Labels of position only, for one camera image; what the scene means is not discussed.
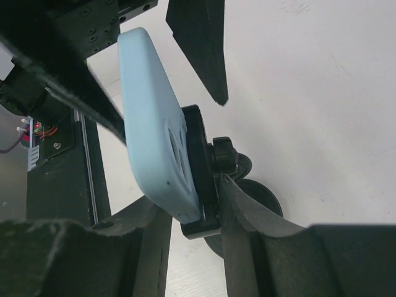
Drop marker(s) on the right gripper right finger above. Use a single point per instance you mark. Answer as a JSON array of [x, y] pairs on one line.
[[266, 255]]

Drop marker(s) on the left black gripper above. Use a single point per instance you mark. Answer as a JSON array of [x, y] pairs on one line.
[[90, 26]]

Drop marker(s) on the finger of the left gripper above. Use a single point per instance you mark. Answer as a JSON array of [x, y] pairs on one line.
[[198, 29]]

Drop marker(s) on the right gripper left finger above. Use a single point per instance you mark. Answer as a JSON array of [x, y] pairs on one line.
[[123, 255]]

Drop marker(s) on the black phone stand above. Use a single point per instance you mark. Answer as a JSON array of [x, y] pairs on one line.
[[207, 161]]

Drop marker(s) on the blue case black phone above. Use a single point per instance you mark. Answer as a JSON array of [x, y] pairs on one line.
[[155, 129]]

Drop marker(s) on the left white cable duct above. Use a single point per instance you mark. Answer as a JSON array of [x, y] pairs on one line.
[[34, 149]]

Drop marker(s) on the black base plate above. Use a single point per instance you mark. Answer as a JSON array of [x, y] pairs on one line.
[[69, 180]]

